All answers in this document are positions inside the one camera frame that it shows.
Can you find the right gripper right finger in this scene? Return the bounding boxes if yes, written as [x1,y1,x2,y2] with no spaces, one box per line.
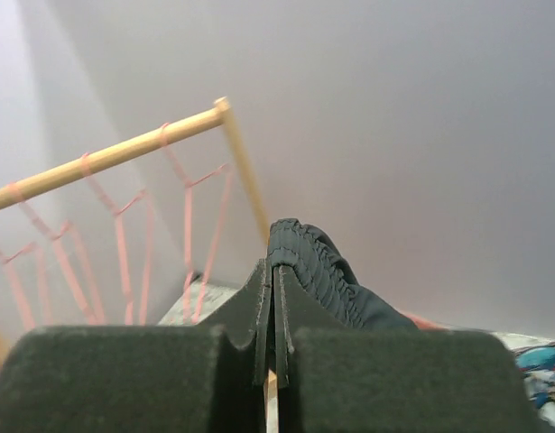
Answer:
[274,266,544,432]

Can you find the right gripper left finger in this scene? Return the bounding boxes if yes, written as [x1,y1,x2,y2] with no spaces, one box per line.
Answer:
[0,261,271,432]

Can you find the dark navy shorts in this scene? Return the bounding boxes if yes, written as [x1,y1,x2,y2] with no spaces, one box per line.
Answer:
[266,218,418,331]

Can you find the colourful comic print shorts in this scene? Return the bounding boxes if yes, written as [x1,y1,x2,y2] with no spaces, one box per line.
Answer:
[514,342,555,410]

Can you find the wooden clothes rack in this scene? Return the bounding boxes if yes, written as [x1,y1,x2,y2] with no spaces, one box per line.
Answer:
[0,96,278,411]

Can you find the pink wire hanger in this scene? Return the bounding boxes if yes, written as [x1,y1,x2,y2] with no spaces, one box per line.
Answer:
[79,153,155,326]
[159,123,234,324]
[0,242,53,330]
[7,182,106,325]

